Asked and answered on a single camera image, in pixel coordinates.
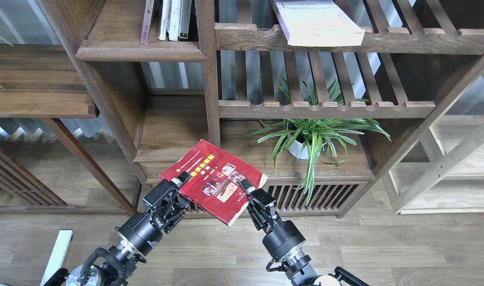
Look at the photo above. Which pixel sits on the dark slatted wooden rack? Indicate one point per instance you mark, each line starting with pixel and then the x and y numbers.
pixel 20 183

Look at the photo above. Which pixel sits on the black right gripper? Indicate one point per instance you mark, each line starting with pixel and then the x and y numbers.
pixel 283 240

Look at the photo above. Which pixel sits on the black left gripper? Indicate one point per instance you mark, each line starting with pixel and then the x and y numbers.
pixel 142 232

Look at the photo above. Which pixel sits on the white paperback book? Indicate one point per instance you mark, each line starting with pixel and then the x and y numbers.
pixel 317 23

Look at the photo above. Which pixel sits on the white upright book left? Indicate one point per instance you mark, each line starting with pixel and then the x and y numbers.
pixel 164 19

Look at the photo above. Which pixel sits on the red hardcover book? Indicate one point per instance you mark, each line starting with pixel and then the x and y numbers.
pixel 215 180

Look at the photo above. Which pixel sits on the white upright book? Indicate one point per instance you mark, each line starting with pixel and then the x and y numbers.
pixel 164 19
pixel 174 20

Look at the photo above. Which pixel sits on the spider plant green leaves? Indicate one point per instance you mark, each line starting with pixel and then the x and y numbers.
pixel 316 135

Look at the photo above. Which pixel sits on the light wooden shelf frame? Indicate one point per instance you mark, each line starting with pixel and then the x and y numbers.
pixel 450 177

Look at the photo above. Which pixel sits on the dark spine upright book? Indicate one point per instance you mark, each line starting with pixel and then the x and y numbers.
pixel 185 16

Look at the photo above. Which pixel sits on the white plant pot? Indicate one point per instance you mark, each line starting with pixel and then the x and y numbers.
pixel 297 151

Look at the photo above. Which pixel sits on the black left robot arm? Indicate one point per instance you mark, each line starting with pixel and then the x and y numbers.
pixel 101 268

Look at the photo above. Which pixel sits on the white upright book middle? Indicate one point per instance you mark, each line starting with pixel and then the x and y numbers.
pixel 174 20

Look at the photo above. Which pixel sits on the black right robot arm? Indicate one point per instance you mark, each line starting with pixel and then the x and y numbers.
pixel 302 273

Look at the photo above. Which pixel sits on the maroon book white characters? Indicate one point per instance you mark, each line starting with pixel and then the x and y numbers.
pixel 147 20

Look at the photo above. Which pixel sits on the dark wooden bookshelf cabinet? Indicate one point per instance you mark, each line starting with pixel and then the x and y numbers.
pixel 161 98

